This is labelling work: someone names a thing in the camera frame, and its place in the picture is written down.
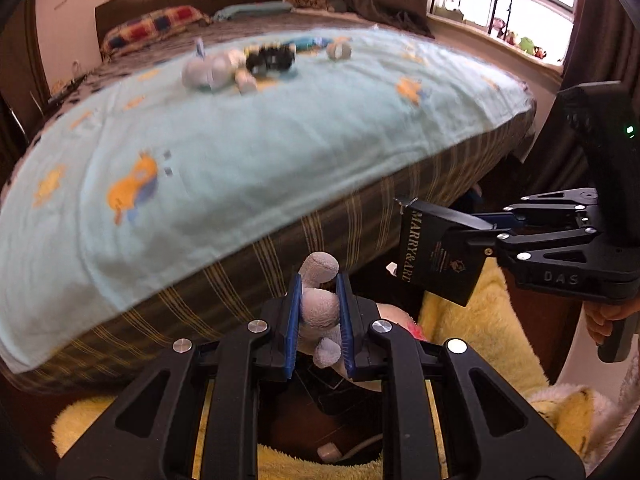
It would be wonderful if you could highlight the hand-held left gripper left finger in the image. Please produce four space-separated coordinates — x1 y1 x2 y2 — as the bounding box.
56 264 303 480

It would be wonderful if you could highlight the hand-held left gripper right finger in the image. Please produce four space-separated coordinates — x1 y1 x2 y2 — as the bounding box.
336 271 587 480

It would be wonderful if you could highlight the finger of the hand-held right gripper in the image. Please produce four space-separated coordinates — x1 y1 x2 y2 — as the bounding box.
472 187 601 233
467 227 603 281

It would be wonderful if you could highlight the black paper bag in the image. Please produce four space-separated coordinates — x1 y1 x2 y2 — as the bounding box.
395 197 488 308

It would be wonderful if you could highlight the grey blue plush toy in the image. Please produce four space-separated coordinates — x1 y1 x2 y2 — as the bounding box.
181 50 261 95

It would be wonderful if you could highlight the black white toy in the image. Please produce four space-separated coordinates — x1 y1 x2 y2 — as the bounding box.
245 44 298 78

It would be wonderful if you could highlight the person's right hand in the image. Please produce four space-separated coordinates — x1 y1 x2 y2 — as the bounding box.
584 297 640 346

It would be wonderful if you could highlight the white pink soft toy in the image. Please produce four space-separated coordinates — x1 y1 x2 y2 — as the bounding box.
375 302 426 343

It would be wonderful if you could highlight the yellow fluffy blanket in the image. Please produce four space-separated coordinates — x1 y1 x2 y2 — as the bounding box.
50 260 616 480

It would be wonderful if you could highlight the light blue printed blanket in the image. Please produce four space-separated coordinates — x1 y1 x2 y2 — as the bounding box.
0 25 531 376

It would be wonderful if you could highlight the grey black patterned bedspread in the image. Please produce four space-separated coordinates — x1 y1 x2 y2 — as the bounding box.
50 10 436 106

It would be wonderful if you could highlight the light blue pillow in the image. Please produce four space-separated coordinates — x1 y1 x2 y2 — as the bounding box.
212 0 293 22

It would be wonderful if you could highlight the red blue plaid pillow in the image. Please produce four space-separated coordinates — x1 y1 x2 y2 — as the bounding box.
100 5 211 58

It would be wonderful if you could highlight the dark wooden wardrobe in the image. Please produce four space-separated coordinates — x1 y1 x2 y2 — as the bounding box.
0 0 51 131

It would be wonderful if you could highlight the white charger with cable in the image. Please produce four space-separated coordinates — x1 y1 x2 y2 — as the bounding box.
317 434 387 464

